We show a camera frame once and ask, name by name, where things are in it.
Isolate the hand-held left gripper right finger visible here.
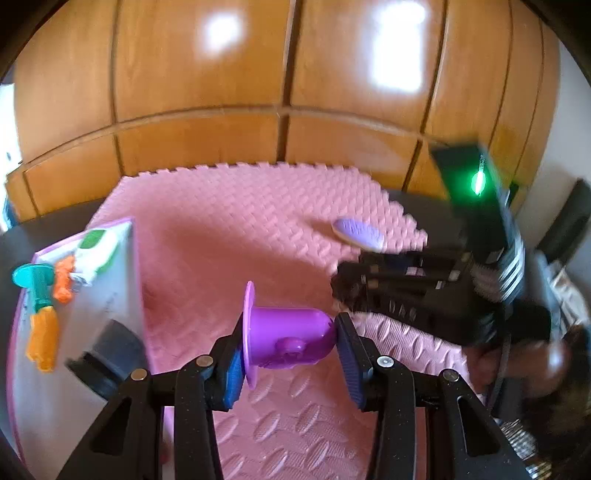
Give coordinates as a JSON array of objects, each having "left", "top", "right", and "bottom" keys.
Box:
[{"left": 335, "top": 313, "right": 532, "bottom": 480}]

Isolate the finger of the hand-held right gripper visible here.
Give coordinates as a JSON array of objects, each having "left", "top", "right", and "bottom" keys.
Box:
[
  {"left": 331, "top": 263, "right": 467, "bottom": 343},
  {"left": 358, "top": 250, "right": 467, "bottom": 283}
]

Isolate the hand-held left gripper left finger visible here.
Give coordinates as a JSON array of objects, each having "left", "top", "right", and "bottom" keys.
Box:
[{"left": 58, "top": 311, "right": 245, "bottom": 480}]

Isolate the lilac ribbed plastic piece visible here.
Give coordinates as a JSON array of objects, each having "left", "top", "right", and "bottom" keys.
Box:
[{"left": 331, "top": 218, "right": 385, "bottom": 254}]

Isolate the purple plastic cup mould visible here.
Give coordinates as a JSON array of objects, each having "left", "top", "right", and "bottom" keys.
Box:
[{"left": 243, "top": 281, "right": 338, "bottom": 389}]

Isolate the grey plastic cup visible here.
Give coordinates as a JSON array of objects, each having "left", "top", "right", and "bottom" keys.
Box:
[{"left": 90, "top": 318, "right": 149, "bottom": 372}]

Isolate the white tray with pink rim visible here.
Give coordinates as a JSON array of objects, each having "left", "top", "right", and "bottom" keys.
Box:
[{"left": 9, "top": 220, "right": 149, "bottom": 467}]

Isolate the teal plastic toy tool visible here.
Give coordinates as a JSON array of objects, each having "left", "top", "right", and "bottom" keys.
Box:
[{"left": 11, "top": 264, "right": 57, "bottom": 311}]

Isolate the person's right forearm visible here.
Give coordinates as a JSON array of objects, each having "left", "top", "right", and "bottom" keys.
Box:
[{"left": 531, "top": 323, "right": 591, "bottom": 468}]

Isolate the person's right hand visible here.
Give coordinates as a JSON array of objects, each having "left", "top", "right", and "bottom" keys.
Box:
[{"left": 475, "top": 339, "right": 571, "bottom": 398}]

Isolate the pink foam puzzle mat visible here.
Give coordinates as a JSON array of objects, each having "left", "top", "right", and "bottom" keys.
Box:
[{"left": 85, "top": 161, "right": 485, "bottom": 480}]

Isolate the white green card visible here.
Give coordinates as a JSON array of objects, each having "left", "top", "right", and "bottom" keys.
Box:
[{"left": 74, "top": 227, "right": 131, "bottom": 283}]

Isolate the small orange plastic toy piece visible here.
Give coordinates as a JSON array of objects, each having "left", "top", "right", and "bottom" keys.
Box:
[{"left": 52, "top": 256, "right": 77, "bottom": 304}]

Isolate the grey metal mesh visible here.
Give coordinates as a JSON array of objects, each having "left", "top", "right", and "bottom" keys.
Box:
[{"left": 501, "top": 418, "right": 555, "bottom": 480}]

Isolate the wooden wardrobe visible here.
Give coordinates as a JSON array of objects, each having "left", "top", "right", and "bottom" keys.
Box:
[{"left": 4, "top": 0, "right": 561, "bottom": 222}]

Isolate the black cable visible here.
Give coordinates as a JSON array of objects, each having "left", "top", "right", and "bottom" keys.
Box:
[{"left": 487, "top": 318, "right": 514, "bottom": 416}]

